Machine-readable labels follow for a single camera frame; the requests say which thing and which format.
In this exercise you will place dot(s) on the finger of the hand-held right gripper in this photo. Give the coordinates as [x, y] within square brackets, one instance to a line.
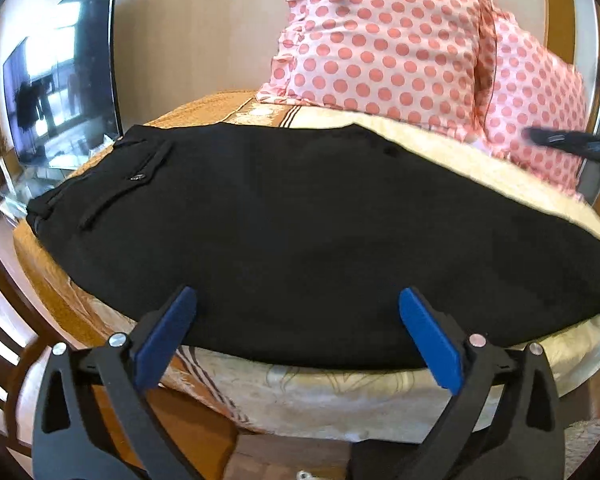
[570, 141]

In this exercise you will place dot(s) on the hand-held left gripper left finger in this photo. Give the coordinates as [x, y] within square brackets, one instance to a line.
[164, 337]

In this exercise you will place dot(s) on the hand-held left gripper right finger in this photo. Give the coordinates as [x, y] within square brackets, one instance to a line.
[430, 340]

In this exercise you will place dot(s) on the black pants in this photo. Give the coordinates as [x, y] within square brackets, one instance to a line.
[300, 240]

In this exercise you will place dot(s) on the small pink polka dot pillow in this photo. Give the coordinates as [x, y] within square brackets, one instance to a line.
[530, 85]

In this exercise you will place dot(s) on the dark wooden slatted chair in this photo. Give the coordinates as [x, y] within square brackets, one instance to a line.
[10, 310]

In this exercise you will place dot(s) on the glass television stand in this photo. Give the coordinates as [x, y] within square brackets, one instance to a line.
[25, 187]

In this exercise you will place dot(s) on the large pink polka dot pillow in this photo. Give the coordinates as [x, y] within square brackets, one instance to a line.
[380, 35]

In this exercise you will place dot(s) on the wall-mounted flat television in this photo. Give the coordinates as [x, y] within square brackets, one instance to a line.
[65, 85]

